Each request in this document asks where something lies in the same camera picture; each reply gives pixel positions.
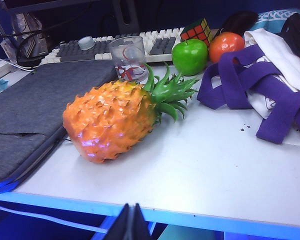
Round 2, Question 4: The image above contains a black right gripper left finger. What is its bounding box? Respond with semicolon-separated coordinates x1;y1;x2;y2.
102;202;135;240

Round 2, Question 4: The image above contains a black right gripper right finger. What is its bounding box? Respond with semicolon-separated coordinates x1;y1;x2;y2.
133;202;154;240

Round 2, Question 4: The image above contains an orange plastic pineapple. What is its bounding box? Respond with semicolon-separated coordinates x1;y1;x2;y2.
62;62;200;165

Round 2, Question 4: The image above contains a gray laptop sleeve bag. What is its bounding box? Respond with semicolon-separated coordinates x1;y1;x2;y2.
0;59;118;195

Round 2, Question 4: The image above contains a purple and white tote bag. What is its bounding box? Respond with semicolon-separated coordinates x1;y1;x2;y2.
196;27;300;148

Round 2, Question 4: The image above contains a clear glass with red print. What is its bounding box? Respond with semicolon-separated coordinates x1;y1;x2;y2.
108;35;149;82

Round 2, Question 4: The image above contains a green apple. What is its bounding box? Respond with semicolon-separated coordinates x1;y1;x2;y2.
171;39;209;77

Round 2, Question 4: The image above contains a white and gray keyboard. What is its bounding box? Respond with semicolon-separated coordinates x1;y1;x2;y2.
39;26;188;66

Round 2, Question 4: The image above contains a small clear round cap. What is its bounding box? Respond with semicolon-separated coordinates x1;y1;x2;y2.
77;36;95;51

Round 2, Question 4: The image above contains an orange fruit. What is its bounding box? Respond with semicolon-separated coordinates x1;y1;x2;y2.
208;31;246;64

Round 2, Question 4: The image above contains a Rubik's cube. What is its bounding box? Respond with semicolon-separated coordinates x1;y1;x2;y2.
179;17;215;47

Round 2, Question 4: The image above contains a gray monitor stand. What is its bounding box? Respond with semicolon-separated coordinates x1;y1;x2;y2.
112;0;141;33

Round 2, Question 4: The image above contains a black computer mouse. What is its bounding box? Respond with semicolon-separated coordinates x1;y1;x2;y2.
218;10;260;37

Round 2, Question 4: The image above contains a teal patterned cloth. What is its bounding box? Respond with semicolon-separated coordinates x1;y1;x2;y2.
254;8;300;33

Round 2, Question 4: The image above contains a black strap bag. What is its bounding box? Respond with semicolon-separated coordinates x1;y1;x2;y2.
279;12;300;76

